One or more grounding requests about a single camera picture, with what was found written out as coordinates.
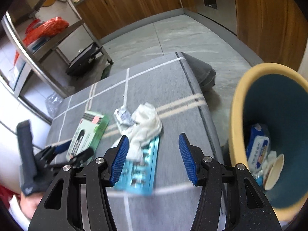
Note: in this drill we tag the blue wet wipes packet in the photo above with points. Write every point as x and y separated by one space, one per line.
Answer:
258 147

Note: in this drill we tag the red plastic bag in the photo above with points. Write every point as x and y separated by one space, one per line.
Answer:
49 28

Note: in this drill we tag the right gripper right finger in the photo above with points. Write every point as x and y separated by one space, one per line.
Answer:
247 207

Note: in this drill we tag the teal pill blister sheet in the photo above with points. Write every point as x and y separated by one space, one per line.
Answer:
139 177

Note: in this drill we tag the clear plastic bag on shelf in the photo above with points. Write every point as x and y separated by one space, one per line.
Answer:
52 103

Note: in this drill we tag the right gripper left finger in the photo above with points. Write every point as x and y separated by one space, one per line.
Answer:
60 208

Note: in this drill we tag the wooden kitchen cabinets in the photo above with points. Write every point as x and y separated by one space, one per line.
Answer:
276 30

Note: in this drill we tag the black frying pan on shelf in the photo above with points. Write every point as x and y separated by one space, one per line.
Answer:
84 61

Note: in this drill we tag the left hand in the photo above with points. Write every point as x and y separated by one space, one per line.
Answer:
29 204

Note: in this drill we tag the white paper towel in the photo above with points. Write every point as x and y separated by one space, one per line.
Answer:
148 125

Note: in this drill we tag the stainless built-in oven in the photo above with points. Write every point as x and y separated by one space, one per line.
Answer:
222 12

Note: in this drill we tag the grey checked table cloth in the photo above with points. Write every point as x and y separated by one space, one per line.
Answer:
160 98

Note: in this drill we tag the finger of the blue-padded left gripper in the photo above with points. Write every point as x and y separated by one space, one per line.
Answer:
80 159
61 146

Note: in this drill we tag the teal bin with yellow rim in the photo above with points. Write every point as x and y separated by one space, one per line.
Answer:
276 96

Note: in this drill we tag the white paper cup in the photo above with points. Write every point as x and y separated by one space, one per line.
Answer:
274 172

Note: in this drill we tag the green white medicine box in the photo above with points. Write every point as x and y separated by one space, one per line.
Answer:
88 133

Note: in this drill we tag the stainless steel shelf rack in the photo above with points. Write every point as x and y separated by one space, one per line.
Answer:
32 73

